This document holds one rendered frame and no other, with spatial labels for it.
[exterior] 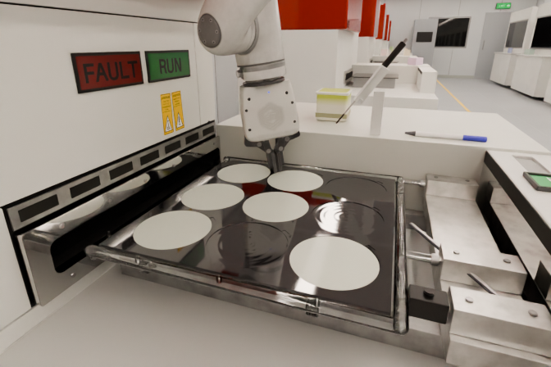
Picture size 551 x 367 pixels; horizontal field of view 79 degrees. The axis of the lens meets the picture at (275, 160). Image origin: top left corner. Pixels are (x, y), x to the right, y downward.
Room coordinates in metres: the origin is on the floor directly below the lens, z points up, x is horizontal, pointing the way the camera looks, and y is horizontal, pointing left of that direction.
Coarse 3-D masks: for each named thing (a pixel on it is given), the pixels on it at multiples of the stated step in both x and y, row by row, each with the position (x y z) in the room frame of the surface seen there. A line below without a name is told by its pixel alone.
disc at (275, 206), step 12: (276, 192) 0.51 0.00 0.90; (252, 204) 0.47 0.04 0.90; (264, 204) 0.47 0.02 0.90; (276, 204) 0.47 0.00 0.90; (288, 204) 0.47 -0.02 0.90; (300, 204) 0.47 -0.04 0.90; (252, 216) 0.43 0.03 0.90; (264, 216) 0.43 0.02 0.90; (276, 216) 0.43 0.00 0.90; (288, 216) 0.43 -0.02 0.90; (300, 216) 0.43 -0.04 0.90
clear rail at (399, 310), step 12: (396, 180) 0.57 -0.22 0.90; (396, 192) 0.52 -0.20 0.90; (396, 204) 0.47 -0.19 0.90; (396, 216) 0.43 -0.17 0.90; (396, 228) 0.40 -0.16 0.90; (396, 240) 0.37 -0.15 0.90; (396, 252) 0.34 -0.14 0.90; (396, 264) 0.32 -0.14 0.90; (396, 276) 0.30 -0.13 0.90; (396, 288) 0.28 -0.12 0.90; (396, 300) 0.26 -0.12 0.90; (396, 312) 0.25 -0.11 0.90; (408, 312) 0.25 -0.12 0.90; (408, 324) 0.23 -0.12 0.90
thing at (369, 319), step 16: (96, 256) 0.34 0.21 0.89; (112, 256) 0.33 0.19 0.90; (128, 256) 0.33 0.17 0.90; (160, 272) 0.31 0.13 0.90; (176, 272) 0.30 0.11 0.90; (192, 272) 0.30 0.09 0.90; (208, 272) 0.30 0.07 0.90; (224, 288) 0.28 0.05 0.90; (240, 288) 0.28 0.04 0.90; (256, 288) 0.28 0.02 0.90; (272, 288) 0.28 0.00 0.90; (288, 304) 0.26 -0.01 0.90; (304, 304) 0.26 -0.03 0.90; (320, 304) 0.26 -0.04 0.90; (336, 304) 0.25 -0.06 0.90; (352, 320) 0.24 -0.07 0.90; (368, 320) 0.24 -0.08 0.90; (384, 320) 0.24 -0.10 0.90; (400, 320) 0.23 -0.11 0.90
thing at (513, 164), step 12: (492, 156) 0.52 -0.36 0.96; (504, 156) 0.52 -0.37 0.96; (516, 156) 0.53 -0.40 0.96; (528, 156) 0.52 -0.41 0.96; (540, 156) 0.52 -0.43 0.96; (504, 168) 0.47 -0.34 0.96; (516, 168) 0.47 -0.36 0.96; (528, 168) 0.48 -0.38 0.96; (540, 168) 0.48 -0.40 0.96; (516, 180) 0.42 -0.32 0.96; (528, 192) 0.38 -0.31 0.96; (540, 192) 0.38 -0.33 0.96; (540, 204) 0.35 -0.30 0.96
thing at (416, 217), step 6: (408, 210) 0.55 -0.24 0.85; (414, 210) 0.55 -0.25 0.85; (408, 216) 0.53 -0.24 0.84; (414, 216) 0.53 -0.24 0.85; (420, 216) 0.52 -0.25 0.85; (408, 222) 0.53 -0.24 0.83; (414, 222) 0.53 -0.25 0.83; (420, 222) 0.52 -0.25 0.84; (408, 228) 0.53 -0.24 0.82; (420, 228) 0.52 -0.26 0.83
